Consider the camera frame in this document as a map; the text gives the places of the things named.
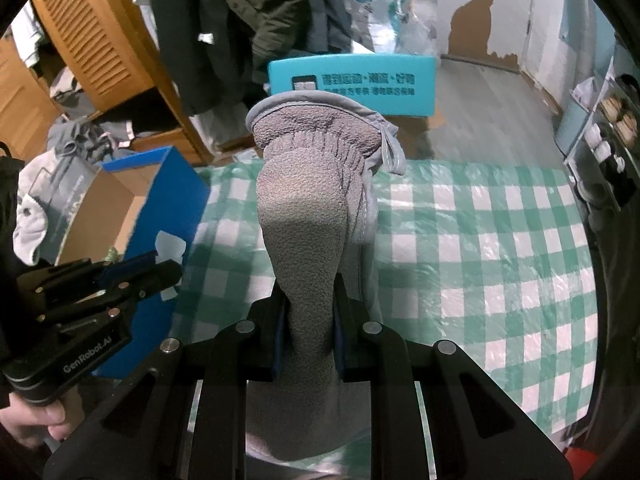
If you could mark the small white plastic bag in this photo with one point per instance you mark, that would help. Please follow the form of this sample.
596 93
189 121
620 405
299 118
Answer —
582 91

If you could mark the person's left hand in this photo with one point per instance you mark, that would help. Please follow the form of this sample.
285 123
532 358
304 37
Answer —
30 422

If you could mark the grey hooded garment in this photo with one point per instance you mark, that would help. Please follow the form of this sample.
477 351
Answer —
80 135

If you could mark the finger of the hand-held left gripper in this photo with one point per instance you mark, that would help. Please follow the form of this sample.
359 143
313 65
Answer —
155 277
125 269

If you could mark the grey fleece glove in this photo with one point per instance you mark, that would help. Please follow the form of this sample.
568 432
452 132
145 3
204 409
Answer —
300 210

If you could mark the pale blue cabinet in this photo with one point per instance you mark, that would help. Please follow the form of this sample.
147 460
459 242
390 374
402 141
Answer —
572 132

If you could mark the brown cardboard sheet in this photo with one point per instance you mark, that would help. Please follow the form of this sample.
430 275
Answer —
436 121

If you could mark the red box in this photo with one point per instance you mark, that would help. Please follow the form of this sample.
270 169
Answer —
590 465

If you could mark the blue cardboard box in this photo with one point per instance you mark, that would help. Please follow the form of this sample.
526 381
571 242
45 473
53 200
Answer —
165 195

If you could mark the black hanging jacket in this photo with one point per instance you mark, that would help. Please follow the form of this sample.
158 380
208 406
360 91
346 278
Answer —
190 35

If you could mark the metal shoe rack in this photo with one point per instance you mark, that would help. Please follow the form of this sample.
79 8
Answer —
615 160

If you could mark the clear plastic bag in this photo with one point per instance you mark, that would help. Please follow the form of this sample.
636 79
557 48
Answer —
390 5

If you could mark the group of assorted shoes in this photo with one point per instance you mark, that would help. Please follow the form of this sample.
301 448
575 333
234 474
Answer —
612 150

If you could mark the green checkered tablecloth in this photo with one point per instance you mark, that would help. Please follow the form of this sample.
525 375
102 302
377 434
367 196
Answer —
475 260

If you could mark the dark green hanging jacket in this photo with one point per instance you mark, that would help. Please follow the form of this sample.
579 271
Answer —
270 10

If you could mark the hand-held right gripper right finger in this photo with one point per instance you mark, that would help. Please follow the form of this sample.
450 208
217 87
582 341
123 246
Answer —
340 345

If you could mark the wooden louvered cabinet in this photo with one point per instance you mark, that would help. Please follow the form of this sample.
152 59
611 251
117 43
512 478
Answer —
90 35

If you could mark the teal printed box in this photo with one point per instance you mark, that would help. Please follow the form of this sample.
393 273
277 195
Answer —
400 85

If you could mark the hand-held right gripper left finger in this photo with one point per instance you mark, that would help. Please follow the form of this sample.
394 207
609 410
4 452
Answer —
278 350

